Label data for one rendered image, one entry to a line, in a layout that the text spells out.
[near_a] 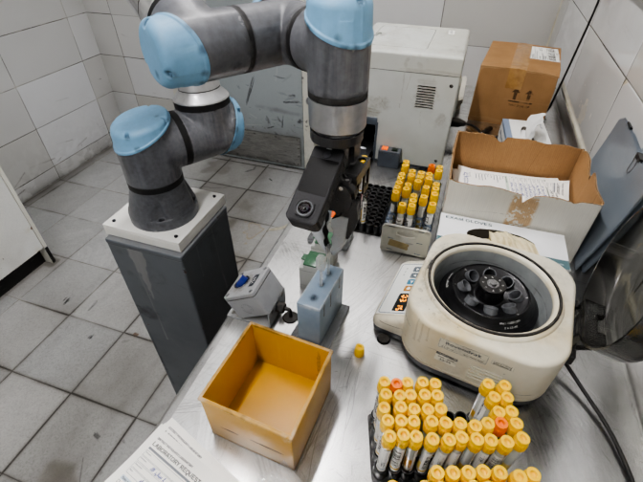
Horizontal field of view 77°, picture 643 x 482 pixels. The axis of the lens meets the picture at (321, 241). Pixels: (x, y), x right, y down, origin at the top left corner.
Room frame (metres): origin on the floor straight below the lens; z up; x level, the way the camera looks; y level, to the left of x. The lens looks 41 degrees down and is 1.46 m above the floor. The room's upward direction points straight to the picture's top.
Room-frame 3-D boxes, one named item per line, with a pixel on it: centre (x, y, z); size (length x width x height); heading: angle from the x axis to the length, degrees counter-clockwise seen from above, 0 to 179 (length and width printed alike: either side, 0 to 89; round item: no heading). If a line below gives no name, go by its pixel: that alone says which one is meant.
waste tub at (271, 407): (0.29, 0.07, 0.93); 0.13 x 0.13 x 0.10; 67
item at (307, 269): (0.55, 0.01, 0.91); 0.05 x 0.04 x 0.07; 71
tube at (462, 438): (0.20, -0.16, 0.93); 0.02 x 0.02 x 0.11
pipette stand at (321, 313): (0.45, 0.00, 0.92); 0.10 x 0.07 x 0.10; 156
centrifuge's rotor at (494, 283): (0.44, -0.27, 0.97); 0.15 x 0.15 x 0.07
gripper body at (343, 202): (0.51, -0.02, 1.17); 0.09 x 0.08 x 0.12; 156
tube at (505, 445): (0.20, -0.21, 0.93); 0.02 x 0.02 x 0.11
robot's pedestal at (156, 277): (0.76, 0.36, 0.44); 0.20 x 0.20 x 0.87; 71
